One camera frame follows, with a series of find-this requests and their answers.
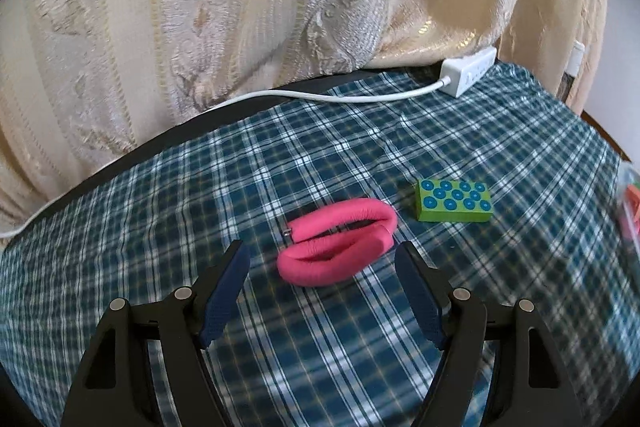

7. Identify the white device behind curtain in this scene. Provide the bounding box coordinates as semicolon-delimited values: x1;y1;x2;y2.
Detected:
556;41;586;102

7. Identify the clear plastic container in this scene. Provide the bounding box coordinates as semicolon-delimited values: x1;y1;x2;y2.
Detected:
616;161;639;258

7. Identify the cream patterned curtain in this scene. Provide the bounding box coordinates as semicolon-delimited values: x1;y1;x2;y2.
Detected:
1;0;608;231

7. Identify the small pink foam roller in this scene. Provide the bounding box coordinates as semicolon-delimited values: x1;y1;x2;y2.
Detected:
277;198;397;287

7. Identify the white power cable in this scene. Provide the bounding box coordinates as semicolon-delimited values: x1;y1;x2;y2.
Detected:
0;76;454;238

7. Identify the blue plaid bedsheet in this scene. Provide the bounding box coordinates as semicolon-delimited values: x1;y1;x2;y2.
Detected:
1;63;639;426

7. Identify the white power strip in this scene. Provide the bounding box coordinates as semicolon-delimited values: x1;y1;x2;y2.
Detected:
439;46;497;98

